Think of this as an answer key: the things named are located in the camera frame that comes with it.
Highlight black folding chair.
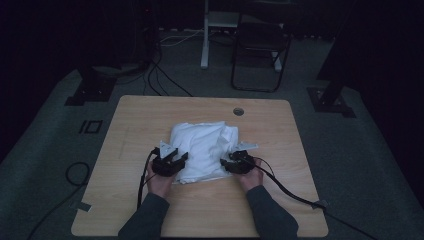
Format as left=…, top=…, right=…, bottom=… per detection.
left=230, top=13, right=293, bottom=94

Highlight left hand-held gripper cable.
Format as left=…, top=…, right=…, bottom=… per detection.
left=136, top=147, right=160, bottom=211

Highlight black stand with square base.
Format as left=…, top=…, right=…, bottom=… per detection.
left=306, top=0, right=358, bottom=118
left=64, top=64, right=118, bottom=107

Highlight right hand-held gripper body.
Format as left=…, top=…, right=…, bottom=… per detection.
left=226, top=140, right=259, bottom=175

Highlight white pleated skirt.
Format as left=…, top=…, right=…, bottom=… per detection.
left=169, top=120, right=241, bottom=185

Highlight person's right hand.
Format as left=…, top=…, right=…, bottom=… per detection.
left=233, top=158, right=265, bottom=194

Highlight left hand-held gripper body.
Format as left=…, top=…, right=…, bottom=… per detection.
left=151, top=139, right=184, bottom=178

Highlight white desk frame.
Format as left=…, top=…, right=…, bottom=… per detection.
left=200, top=0, right=284, bottom=73

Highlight black looped floor cable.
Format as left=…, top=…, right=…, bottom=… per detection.
left=26, top=161, right=92, bottom=240

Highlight black floor cables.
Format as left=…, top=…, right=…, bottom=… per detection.
left=143, top=49, right=194, bottom=98

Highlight grey round stand base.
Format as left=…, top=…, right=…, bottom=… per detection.
left=93, top=63, right=148, bottom=76

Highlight hand-held gripper cable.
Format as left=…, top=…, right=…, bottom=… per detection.
left=239, top=154, right=381, bottom=240
left=136, top=147, right=160, bottom=211

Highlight white floor cable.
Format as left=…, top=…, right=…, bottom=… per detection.
left=159, top=29, right=205, bottom=47

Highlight person's left hand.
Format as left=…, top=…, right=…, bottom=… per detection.
left=145, top=159, right=176, bottom=199

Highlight right hand-held gripper cable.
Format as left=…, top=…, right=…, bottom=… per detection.
left=239, top=154, right=381, bottom=240

